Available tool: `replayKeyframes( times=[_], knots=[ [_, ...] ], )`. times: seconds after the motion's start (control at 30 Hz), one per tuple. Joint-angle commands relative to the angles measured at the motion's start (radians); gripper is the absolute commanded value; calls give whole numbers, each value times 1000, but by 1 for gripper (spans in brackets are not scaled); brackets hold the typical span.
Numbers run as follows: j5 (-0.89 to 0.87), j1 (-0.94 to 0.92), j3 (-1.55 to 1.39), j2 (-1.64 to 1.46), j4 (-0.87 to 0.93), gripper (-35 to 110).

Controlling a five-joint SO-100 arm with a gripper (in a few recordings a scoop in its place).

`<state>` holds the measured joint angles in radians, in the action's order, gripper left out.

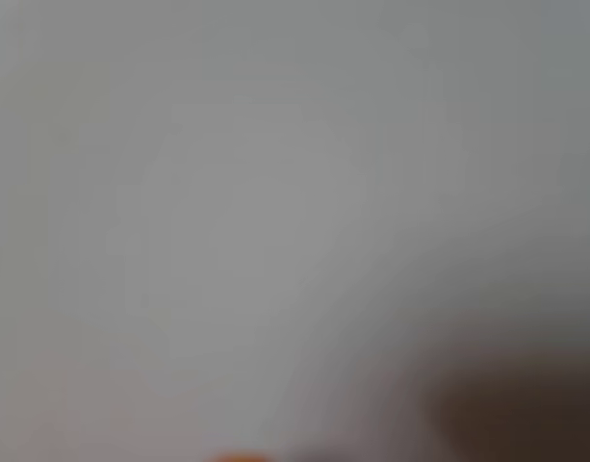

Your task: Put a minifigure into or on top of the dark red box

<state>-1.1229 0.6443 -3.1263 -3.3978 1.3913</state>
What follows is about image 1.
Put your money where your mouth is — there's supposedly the dark brown box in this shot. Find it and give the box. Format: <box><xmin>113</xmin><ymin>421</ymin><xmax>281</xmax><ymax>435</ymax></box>
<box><xmin>419</xmin><ymin>312</ymin><xmax>590</xmax><ymax>462</ymax></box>

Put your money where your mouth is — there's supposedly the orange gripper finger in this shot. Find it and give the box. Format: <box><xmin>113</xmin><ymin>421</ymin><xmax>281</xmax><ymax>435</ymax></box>
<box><xmin>210</xmin><ymin>450</ymin><xmax>278</xmax><ymax>462</ymax></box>

